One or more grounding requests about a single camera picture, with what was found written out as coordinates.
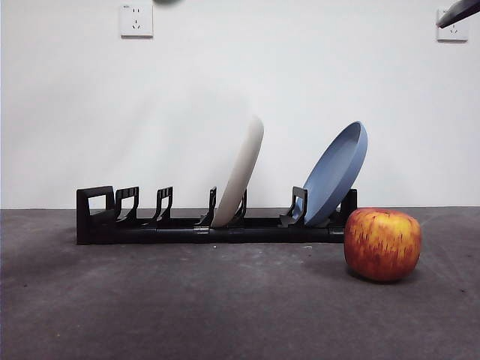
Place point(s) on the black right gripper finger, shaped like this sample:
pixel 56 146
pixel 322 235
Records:
pixel 463 11

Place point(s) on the red yellow apple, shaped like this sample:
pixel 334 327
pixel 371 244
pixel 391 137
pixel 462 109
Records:
pixel 382 243

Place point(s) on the green plate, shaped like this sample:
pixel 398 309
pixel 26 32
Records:
pixel 168 2

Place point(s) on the blue plate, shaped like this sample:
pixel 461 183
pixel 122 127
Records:
pixel 333 180

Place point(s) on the cream white plate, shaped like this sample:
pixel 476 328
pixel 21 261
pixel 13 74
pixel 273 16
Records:
pixel 242 168

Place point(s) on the black plate rack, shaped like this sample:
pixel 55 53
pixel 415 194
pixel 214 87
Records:
pixel 168 237

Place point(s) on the white wall socket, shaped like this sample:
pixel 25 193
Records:
pixel 452 33
pixel 136 20

